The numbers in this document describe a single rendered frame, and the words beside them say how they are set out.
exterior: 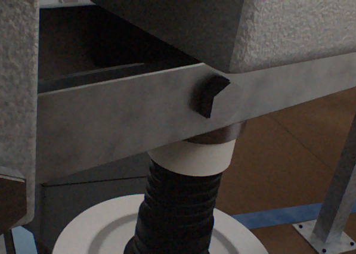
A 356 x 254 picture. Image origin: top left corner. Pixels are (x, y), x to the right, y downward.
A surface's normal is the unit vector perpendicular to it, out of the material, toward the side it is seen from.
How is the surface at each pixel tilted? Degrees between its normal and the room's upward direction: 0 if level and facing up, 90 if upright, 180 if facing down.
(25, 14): 90
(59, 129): 90
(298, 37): 90
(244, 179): 0
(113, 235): 0
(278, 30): 90
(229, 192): 0
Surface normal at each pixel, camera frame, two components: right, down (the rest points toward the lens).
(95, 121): 0.63, 0.44
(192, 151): 0.00, 0.47
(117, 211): 0.15, -0.88
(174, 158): -0.37, 0.38
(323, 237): -0.89, 0.08
